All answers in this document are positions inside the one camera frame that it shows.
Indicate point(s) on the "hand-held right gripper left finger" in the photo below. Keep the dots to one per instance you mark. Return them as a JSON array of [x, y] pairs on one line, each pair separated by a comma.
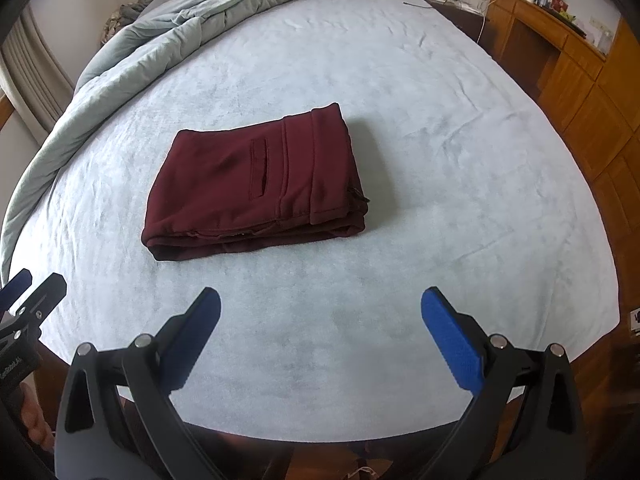
[[197, 330]]

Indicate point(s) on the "person's left hand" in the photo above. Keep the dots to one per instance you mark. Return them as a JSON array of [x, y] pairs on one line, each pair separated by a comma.
[[39, 422]]

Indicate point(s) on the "beige curtain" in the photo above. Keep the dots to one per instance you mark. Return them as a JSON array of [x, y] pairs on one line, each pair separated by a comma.
[[35, 60]]

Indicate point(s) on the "curved wooden trim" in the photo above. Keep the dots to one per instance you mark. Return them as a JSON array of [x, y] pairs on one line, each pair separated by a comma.
[[5, 110]]

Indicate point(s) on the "small white device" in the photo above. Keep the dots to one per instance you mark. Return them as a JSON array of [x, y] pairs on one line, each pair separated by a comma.
[[634, 320]]

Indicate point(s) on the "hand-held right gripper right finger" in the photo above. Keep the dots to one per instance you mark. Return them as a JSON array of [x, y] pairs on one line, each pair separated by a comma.
[[450, 335]]

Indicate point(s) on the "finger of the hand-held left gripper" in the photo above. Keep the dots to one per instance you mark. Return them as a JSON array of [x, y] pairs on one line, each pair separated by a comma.
[[15, 287], [47, 292]]

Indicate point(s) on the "maroon pants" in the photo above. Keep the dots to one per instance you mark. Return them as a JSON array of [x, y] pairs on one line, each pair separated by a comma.
[[225, 185]]

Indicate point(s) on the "dark nightstand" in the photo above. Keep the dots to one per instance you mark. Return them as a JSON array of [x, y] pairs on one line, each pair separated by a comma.
[[460, 22]]

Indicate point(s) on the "bed with white sheet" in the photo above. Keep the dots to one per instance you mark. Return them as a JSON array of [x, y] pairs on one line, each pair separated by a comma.
[[400, 160]]

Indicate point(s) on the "wooden desk cabinet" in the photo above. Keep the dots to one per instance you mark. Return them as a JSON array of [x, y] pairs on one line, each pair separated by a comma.
[[575, 85]]

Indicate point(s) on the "grey duvet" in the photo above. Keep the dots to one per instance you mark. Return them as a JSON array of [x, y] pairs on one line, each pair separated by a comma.
[[150, 35]]

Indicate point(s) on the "clear jar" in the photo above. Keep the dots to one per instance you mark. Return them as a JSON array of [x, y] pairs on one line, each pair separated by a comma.
[[604, 40]]

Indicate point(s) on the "camouflage patterned pillow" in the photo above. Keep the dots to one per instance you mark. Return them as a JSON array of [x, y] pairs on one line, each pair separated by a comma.
[[122, 17]]

